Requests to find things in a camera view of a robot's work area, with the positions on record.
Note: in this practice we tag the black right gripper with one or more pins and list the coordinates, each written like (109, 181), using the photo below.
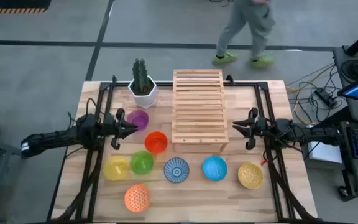
(256, 129)

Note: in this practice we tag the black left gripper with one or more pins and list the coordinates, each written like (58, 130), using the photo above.
(117, 129)

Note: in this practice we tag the purple plastic bowl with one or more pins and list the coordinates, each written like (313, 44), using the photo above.
(141, 117)

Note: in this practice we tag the red plastic bowl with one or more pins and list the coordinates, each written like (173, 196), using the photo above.
(156, 142)

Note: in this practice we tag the yellow patterned ceramic bowl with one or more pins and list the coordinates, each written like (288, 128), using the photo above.
(250, 176)

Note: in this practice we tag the dark blue patterned ceramic bowl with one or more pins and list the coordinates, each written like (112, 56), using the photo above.
(176, 170)

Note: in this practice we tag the orange patterned ceramic bowl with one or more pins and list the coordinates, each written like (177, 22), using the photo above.
(137, 198)

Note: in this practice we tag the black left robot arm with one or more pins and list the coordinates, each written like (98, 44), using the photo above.
(57, 137)

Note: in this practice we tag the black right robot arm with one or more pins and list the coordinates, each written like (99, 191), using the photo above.
(306, 132)

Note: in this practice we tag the slatted wooden shelf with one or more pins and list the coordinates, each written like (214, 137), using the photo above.
(199, 105)

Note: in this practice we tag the white hexagonal plant pot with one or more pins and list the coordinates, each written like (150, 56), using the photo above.
(143, 100)

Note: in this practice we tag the green plastic bowl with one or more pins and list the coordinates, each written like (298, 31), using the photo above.
(141, 162)

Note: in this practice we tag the small red clip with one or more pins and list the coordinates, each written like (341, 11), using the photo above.
(263, 162)

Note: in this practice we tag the green cactus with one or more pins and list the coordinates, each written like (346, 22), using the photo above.
(140, 77)

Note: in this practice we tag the white paper sheet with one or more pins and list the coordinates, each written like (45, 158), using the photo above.
(325, 152)

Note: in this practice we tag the black power strip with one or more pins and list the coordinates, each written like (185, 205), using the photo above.
(325, 97)

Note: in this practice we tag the person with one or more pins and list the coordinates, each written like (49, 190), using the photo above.
(253, 21)

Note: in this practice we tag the black computer mouse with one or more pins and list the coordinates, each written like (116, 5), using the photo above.
(343, 191)

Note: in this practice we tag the black yellow hazard striped mat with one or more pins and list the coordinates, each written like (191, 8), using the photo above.
(11, 6)

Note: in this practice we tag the black metal frame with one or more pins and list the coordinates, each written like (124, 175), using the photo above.
(273, 174)

